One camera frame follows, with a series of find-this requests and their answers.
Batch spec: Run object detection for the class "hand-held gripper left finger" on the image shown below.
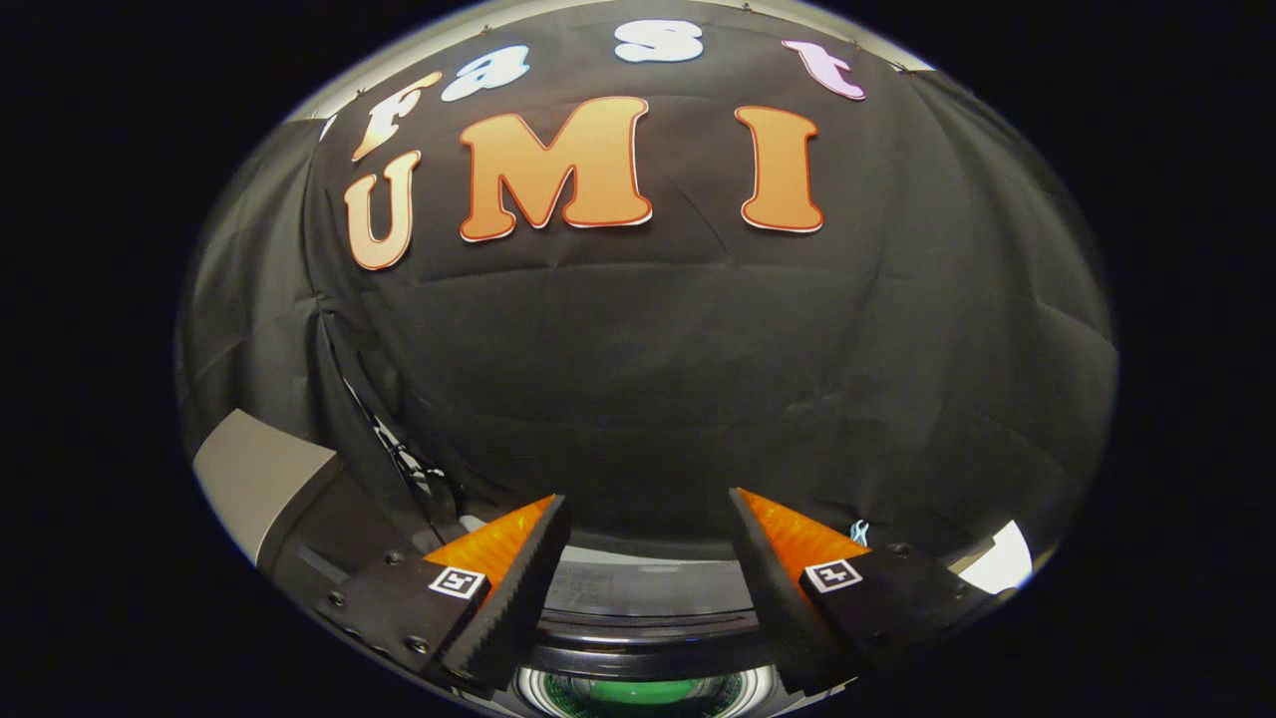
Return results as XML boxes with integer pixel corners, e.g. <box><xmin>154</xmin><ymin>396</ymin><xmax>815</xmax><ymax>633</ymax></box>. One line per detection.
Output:
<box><xmin>314</xmin><ymin>494</ymin><xmax>574</xmax><ymax>697</ymax></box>

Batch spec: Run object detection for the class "black backdrop cloth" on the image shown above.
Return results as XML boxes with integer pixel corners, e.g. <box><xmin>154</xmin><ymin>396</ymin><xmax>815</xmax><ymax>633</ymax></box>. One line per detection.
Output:
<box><xmin>174</xmin><ymin>0</ymin><xmax>1119</xmax><ymax>569</ymax></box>

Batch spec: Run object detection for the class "green polo shirt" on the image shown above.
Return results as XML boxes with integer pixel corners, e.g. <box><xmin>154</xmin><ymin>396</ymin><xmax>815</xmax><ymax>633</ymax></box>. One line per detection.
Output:
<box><xmin>588</xmin><ymin>677</ymin><xmax>705</xmax><ymax>707</ymax></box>

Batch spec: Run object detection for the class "dark grey washing machine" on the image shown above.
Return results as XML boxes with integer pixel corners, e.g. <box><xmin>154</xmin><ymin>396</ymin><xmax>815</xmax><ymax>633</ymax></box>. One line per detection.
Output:
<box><xmin>469</xmin><ymin>543</ymin><xmax>878</xmax><ymax>718</ymax></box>

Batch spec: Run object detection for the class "black cable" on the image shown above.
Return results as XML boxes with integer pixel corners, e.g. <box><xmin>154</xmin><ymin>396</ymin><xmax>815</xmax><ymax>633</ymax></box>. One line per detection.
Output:
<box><xmin>319</xmin><ymin>309</ymin><xmax>475</xmax><ymax>520</ymax></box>

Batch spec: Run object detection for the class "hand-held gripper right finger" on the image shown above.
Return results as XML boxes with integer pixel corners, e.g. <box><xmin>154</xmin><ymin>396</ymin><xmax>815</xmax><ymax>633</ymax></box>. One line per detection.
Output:
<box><xmin>728</xmin><ymin>487</ymin><xmax>998</xmax><ymax>697</ymax></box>

